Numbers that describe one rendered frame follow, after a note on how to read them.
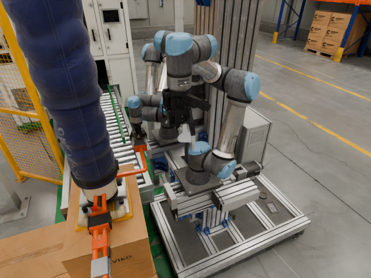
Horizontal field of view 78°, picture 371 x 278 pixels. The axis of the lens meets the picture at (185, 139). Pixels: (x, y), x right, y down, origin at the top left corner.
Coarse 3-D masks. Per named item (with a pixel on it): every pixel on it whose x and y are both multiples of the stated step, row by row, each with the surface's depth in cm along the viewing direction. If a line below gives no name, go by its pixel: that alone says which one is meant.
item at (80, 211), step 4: (80, 188) 138; (80, 192) 135; (80, 208) 125; (84, 208) 122; (88, 208) 125; (76, 212) 124; (80, 212) 123; (84, 212) 122; (88, 212) 123; (92, 212) 123; (76, 216) 122; (76, 220) 120; (76, 224) 117; (76, 228) 116; (80, 228) 116; (84, 228) 116
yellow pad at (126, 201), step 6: (120, 180) 142; (126, 180) 143; (126, 186) 139; (126, 192) 135; (120, 198) 131; (126, 198) 131; (114, 204) 128; (120, 204) 127; (126, 204) 127; (114, 210) 125; (126, 210) 124; (126, 216) 122; (132, 216) 123
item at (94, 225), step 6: (90, 216) 107; (96, 216) 107; (102, 216) 107; (108, 216) 106; (90, 222) 104; (96, 222) 104; (102, 222) 104; (108, 222) 103; (90, 228) 100; (96, 228) 101; (102, 228) 102; (108, 228) 104; (90, 234) 103
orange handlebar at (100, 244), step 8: (144, 160) 141; (144, 168) 134; (120, 176) 131; (96, 200) 115; (104, 200) 115; (104, 208) 111; (96, 232) 101; (104, 232) 101; (96, 240) 97; (104, 240) 97; (96, 248) 94; (104, 248) 95; (96, 256) 92
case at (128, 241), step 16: (128, 176) 150; (112, 208) 128; (112, 224) 120; (128, 224) 120; (144, 224) 120; (64, 240) 112; (80, 240) 112; (112, 240) 112; (128, 240) 112; (144, 240) 114; (64, 256) 106; (80, 256) 106; (112, 256) 113; (128, 256) 118; (144, 256) 122; (80, 272) 113; (112, 272) 121; (128, 272) 126; (144, 272) 131
